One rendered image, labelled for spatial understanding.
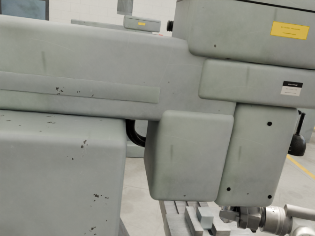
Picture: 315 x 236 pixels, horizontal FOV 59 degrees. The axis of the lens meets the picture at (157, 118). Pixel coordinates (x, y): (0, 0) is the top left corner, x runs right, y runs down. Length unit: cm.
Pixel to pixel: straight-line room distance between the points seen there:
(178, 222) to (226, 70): 75
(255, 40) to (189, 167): 34
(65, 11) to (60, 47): 671
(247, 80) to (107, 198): 41
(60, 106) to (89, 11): 665
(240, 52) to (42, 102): 46
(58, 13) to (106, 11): 113
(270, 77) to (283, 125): 15
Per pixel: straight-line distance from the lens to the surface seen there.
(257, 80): 70
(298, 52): 73
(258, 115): 75
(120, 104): 65
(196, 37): 63
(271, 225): 98
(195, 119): 67
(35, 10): 743
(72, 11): 732
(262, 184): 85
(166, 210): 140
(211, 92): 66
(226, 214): 97
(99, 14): 725
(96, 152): 56
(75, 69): 64
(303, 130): 579
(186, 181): 74
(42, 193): 62
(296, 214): 100
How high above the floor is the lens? 178
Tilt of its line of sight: 18 degrees down
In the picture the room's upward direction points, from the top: 8 degrees clockwise
